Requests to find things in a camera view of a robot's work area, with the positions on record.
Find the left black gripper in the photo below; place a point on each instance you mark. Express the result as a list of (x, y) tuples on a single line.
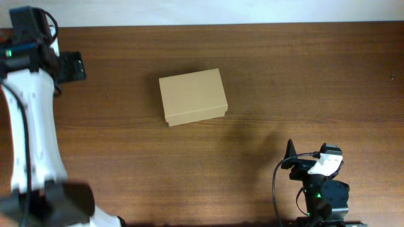
[(74, 67)]

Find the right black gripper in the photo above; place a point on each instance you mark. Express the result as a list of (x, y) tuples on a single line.
[(302, 166)]

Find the brown cardboard box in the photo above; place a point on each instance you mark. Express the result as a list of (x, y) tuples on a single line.
[(193, 97)]

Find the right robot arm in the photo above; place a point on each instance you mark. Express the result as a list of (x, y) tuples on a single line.
[(326, 198)]

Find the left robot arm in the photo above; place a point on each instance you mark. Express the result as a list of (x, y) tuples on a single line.
[(32, 69)]

